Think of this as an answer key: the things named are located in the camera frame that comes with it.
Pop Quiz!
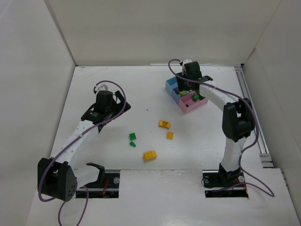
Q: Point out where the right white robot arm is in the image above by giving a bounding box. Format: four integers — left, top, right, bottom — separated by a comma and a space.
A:
176, 59, 255, 188

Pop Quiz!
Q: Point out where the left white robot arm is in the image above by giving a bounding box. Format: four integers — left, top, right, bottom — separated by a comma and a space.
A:
38, 90, 131, 202

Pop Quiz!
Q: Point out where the dark green stepped lego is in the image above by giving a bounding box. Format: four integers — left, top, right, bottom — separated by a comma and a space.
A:
198, 94, 205, 100

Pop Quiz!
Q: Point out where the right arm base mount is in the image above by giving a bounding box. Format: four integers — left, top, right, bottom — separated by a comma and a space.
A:
201, 170, 249, 198

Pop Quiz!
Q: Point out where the small dark green lego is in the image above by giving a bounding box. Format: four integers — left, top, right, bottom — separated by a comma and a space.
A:
129, 133, 136, 141

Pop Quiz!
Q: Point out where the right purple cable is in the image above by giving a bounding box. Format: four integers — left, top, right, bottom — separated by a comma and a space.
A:
168, 58, 275, 198

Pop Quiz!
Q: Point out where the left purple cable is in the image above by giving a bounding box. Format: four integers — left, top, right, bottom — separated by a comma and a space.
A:
37, 81, 129, 226

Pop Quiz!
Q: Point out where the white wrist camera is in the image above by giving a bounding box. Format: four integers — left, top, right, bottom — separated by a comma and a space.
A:
179, 59, 192, 74
93, 84, 108, 94

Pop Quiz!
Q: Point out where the aluminium rail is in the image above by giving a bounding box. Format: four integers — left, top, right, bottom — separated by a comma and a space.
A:
234, 66, 268, 151

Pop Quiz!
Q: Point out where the purple cable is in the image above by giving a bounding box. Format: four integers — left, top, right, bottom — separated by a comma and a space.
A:
37, 81, 129, 226
168, 58, 275, 198

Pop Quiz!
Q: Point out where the small orange lego brick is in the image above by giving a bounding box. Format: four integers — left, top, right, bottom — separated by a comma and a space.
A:
166, 132, 174, 140

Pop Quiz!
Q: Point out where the dark green lego brick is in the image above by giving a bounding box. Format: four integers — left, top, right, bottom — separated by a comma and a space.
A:
192, 94, 198, 102

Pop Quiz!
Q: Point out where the yellow large lego brick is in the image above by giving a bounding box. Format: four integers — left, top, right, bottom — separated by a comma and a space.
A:
143, 151, 157, 162

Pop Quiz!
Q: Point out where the pale green long lego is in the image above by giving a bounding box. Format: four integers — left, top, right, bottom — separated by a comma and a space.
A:
178, 90, 191, 97

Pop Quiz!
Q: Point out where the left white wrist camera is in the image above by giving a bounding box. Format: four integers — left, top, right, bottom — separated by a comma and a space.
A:
93, 84, 108, 94

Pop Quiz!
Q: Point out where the light blue container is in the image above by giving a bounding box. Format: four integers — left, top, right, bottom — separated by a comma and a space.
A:
165, 77, 178, 94

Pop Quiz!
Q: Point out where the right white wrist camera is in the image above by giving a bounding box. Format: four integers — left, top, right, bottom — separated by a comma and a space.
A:
179, 59, 192, 74

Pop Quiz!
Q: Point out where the dark blue container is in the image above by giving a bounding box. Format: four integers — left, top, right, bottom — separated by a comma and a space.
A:
172, 87, 181, 104

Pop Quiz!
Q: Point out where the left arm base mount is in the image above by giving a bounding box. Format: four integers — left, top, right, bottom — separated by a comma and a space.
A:
74, 163, 120, 199

